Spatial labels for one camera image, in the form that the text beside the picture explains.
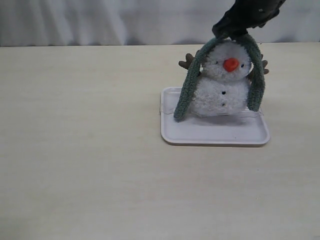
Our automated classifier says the white plush snowman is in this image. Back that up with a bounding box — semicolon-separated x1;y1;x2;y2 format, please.
178;39;271;118

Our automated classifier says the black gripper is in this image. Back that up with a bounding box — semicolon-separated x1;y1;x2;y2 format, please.
212;0;285;39

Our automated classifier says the white plastic tray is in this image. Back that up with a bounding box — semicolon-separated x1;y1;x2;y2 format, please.
160;87;271;147

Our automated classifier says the white backdrop curtain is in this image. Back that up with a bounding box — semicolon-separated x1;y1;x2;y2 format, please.
0;0;320;48

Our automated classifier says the green knitted scarf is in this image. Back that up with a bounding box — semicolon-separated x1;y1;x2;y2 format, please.
172;37;267;124

